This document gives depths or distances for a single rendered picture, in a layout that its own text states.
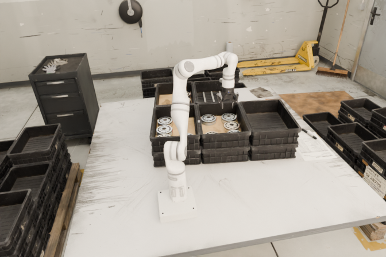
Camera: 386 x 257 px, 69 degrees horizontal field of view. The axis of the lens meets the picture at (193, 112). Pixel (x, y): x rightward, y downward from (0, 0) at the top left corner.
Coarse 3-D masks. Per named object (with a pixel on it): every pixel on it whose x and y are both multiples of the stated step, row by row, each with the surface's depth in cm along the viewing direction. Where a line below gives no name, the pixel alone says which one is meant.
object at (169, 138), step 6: (198, 126) 172; (150, 132) 169; (198, 132) 167; (150, 138) 163; (156, 138) 163; (162, 138) 163; (168, 138) 163; (174, 138) 164; (192, 138) 164; (198, 138) 165
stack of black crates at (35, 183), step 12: (12, 168) 213; (24, 168) 215; (36, 168) 217; (48, 168) 213; (12, 180) 212; (24, 180) 217; (36, 180) 216; (48, 180) 209; (0, 192) 194; (36, 192) 205; (48, 192) 205; (60, 192) 232; (48, 204) 205; (48, 216) 200; (48, 228) 200
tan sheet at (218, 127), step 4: (220, 116) 201; (220, 120) 196; (236, 120) 196; (216, 124) 192; (220, 124) 192; (204, 128) 188; (208, 128) 188; (212, 128) 188; (216, 128) 188; (220, 128) 187; (240, 128) 187; (204, 132) 184; (220, 132) 184; (224, 132) 184
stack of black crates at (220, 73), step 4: (224, 64) 365; (216, 68) 366; (220, 68) 367; (236, 68) 352; (204, 72) 363; (208, 72) 339; (212, 72) 367; (216, 72) 338; (220, 72) 338; (236, 72) 342; (208, 76) 344; (212, 76) 340; (216, 76) 341; (220, 76) 342; (236, 76) 346; (236, 80) 347
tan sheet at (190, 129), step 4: (188, 120) 198; (192, 120) 198; (172, 124) 194; (188, 124) 193; (192, 124) 193; (156, 128) 190; (176, 128) 189; (188, 128) 189; (192, 128) 189; (172, 132) 186; (176, 132) 186; (188, 132) 185; (192, 132) 185; (156, 136) 182
